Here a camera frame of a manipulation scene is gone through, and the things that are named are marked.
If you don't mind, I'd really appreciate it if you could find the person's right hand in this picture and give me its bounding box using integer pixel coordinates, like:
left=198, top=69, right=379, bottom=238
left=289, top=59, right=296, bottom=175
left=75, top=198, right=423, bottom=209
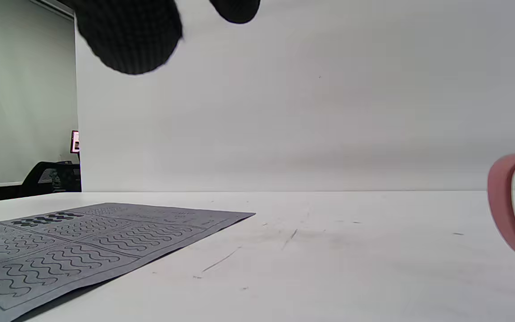
left=71, top=0, right=261, bottom=75

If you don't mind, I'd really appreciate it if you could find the grey water writing practice cloth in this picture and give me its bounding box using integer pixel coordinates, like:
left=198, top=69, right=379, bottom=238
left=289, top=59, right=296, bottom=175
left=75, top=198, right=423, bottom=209
left=0, top=203, right=256, bottom=322

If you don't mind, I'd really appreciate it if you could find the black office chair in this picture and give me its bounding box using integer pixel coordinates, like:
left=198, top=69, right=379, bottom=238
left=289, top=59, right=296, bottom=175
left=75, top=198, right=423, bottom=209
left=20, top=161, right=82, bottom=198

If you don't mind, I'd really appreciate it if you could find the white backdrop board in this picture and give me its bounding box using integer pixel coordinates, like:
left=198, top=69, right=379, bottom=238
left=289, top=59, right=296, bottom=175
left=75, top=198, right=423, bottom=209
left=74, top=0, right=515, bottom=193

